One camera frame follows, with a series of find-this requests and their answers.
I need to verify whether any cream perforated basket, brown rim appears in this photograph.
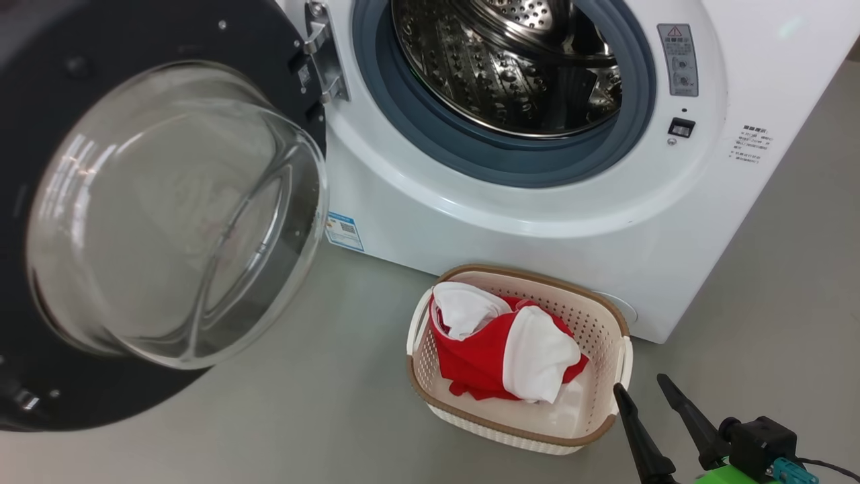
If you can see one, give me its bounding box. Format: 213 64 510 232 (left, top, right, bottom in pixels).
406 264 634 456

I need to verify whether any white front-load washing machine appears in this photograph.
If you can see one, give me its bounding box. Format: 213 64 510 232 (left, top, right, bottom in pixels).
272 0 860 345

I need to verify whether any grey warning sticker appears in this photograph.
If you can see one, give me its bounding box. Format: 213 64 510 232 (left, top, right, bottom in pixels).
657 24 699 97

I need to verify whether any red and white garment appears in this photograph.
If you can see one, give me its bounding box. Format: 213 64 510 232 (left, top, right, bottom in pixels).
430 281 590 404

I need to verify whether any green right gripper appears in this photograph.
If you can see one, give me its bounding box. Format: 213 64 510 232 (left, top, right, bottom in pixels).
613 373 768 484

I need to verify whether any stainless steel washer drum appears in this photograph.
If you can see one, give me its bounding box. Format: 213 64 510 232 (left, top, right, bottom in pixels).
392 0 623 138

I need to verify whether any black washer door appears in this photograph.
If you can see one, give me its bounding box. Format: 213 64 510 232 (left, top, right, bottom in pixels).
0 0 330 432

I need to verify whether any metal door hinge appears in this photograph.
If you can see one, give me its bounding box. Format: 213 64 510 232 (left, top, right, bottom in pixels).
304 0 350 104

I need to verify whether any black cable with teal plug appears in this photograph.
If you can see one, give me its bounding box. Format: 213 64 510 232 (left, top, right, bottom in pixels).
773 457 860 484

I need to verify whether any small printed text sticker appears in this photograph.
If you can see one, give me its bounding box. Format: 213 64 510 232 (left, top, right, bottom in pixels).
729 124 773 165

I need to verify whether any blue energy label sticker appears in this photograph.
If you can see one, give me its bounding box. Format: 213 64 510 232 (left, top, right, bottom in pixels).
325 212 365 253

